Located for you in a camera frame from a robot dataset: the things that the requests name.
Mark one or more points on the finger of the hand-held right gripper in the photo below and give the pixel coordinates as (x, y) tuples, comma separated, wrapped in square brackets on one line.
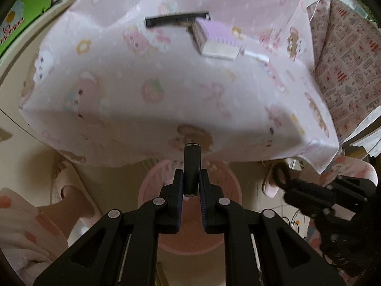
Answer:
[(303, 204), (306, 186)]

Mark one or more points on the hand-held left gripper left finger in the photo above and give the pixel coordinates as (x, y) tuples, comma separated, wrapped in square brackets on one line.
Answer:
[(178, 205)]

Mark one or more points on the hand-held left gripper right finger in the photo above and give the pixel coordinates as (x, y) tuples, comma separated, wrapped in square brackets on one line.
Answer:
[(204, 205)]

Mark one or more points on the pink perforated plastic basket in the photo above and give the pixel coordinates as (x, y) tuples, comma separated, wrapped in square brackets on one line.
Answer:
[(190, 245)]

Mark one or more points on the white plastic wrapper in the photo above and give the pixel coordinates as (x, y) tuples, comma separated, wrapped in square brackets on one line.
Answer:
[(256, 56)]

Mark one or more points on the purple checked tissue pack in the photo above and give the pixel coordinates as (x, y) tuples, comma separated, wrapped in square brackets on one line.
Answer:
[(217, 35)]

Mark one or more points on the black wrapper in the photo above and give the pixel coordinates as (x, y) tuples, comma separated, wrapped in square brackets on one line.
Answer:
[(166, 20)]

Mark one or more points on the pink slipper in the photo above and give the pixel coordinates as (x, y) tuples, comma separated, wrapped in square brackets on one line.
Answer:
[(268, 184), (68, 178)]

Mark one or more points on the loose white paper sheets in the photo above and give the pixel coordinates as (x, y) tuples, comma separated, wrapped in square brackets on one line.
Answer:
[(366, 137)]

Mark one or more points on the pink cartoon printed cloth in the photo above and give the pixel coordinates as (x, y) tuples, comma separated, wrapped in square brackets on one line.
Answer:
[(148, 110)]

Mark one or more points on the red patterned printed cloth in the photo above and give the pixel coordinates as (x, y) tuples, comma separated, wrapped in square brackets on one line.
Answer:
[(342, 65)]

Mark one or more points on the person's pink fleece clothing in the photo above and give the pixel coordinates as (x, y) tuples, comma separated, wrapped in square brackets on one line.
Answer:
[(23, 229)]

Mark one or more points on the green plastic storage box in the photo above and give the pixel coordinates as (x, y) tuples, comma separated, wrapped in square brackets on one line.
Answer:
[(26, 6)]

